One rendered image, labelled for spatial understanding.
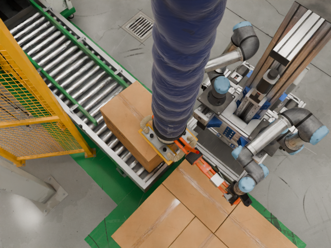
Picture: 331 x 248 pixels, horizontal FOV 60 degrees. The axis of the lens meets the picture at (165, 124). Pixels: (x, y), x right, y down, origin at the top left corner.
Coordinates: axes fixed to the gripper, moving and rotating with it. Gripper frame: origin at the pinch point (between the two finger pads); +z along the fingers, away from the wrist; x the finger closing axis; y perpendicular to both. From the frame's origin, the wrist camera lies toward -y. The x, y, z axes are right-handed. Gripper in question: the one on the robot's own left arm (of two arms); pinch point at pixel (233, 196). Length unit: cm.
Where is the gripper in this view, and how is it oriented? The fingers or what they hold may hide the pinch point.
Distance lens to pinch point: 192.9
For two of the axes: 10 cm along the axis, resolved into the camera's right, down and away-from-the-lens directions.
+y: -6.6, -7.1, 2.6
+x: -7.5, 6.0, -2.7
